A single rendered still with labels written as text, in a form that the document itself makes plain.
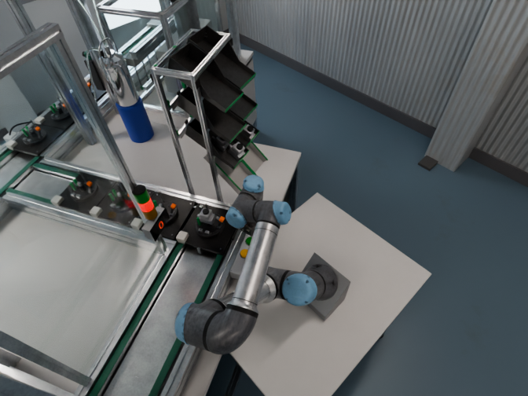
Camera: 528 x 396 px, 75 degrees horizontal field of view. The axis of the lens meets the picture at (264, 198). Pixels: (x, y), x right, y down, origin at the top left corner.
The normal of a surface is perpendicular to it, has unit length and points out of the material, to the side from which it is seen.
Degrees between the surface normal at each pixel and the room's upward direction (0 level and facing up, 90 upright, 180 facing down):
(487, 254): 0
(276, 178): 0
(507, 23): 90
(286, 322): 0
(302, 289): 42
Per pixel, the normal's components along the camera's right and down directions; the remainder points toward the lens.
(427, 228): -0.04, -0.63
